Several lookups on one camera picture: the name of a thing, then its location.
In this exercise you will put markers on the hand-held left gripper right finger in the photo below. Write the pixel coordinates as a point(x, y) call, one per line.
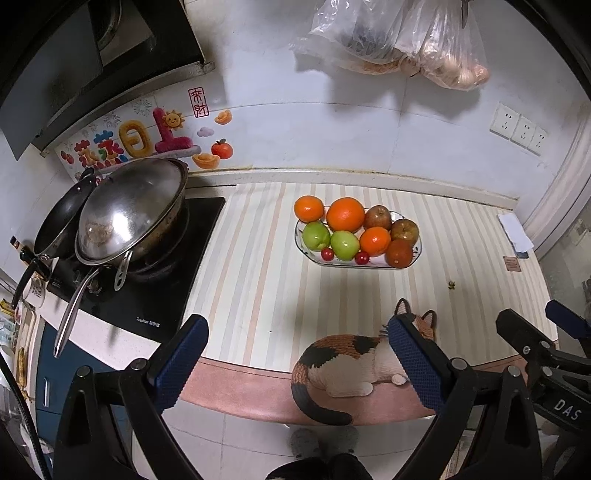
point(413, 360)

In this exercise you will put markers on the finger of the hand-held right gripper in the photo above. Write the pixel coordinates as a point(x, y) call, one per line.
point(521, 332)
point(565, 316)

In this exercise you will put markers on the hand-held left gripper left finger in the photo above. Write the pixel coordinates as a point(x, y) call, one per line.
point(180, 360)

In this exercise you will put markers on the dark red round fruit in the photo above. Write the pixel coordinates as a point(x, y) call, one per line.
point(399, 254)

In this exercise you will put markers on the cherry tomato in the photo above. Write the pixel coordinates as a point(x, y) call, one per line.
point(362, 258)
point(327, 254)

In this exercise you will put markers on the floral ceramic plate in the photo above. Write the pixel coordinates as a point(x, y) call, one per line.
point(344, 264)

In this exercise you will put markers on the small orange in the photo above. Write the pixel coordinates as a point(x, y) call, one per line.
point(375, 241)
point(309, 208)

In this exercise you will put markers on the green apple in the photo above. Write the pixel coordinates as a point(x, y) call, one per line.
point(316, 235)
point(344, 244)

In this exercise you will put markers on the large orange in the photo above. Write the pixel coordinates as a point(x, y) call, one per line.
point(345, 214)

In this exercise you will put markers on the small brown card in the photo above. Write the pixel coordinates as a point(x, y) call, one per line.
point(511, 264)

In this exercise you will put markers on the black glass cooktop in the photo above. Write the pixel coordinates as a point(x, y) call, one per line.
point(184, 277)

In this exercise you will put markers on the small green fruit stem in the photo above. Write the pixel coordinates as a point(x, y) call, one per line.
point(451, 284)

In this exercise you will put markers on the white folded cloth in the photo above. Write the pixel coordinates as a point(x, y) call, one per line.
point(513, 230)

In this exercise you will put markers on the grey fuzzy slipper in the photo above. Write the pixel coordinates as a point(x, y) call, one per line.
point(304, 443)
point(344, 441)

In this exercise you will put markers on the striped cat print mat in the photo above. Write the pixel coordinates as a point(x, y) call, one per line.
point(258, 277)

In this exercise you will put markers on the steel wok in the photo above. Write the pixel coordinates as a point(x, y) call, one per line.
point(168, 230)

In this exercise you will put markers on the blue cabinet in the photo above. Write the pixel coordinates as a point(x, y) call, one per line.
point(46, 369)

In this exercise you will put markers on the person's dark trousers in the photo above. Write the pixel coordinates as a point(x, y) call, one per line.
point(318, 468)

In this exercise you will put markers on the white cup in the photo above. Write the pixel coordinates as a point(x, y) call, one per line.
point(34, 290)

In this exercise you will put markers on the black frying pan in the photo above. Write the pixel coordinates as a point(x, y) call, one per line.
point(60, 217)

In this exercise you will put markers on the clear plastic bag pale produce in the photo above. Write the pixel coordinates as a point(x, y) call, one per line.
point(443, 46)

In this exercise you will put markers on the black range hood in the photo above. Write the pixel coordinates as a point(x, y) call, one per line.
point(55, 69)

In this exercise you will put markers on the clear plastic bag dark contents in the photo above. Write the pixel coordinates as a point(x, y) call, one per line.
point(360, 32)

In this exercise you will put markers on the white wall socket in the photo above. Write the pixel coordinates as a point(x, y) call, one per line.
point(539, 141)
point(505, 121)
point(524, 131)

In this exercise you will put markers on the colourful wall stickers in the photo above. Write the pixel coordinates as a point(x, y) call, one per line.
point(134, 138)

